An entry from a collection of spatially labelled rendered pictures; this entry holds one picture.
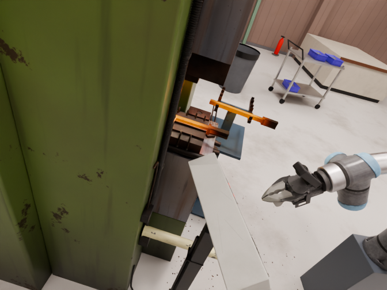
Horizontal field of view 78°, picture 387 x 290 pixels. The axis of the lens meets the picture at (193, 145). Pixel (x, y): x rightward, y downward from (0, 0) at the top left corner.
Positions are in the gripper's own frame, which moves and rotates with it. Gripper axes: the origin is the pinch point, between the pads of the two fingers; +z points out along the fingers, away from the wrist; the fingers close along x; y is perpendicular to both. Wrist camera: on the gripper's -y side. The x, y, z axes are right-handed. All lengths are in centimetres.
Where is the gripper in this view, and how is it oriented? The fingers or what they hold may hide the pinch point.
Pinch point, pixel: (265, 196)
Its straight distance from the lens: 82.8
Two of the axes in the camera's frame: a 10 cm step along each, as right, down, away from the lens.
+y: 2.4, 6.8, 6.9
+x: -2.2, -6.5, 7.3
